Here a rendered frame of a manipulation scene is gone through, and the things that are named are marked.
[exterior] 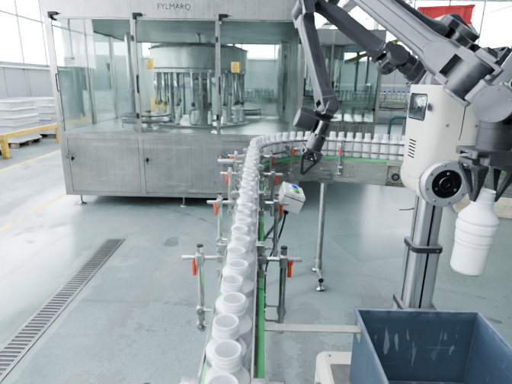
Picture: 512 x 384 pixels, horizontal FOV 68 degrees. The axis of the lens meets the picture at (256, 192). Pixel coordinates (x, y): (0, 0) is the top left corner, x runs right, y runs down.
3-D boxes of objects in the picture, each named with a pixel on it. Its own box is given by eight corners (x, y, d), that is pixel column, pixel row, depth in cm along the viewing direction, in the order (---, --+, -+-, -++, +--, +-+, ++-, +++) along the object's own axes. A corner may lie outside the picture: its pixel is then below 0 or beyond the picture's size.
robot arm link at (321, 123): (335, 123, 130) (331, 120, 135) (317, 115, 128) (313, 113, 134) (327, 141, 131) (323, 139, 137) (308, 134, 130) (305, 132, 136)
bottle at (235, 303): (213, 396, 62) (212, 308, 57) (219, 369, 68) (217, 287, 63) (250, 398, 62) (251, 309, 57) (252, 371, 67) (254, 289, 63)
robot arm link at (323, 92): (314, -7, 133) (302, 11, 143) (298, -6, 131) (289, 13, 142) (343, 110, 129) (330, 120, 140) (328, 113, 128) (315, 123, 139)
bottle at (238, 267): (225, 350, 73) (224, 272, 68) (221, 330, 78) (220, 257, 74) (255, 346, 74) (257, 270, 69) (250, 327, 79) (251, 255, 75)
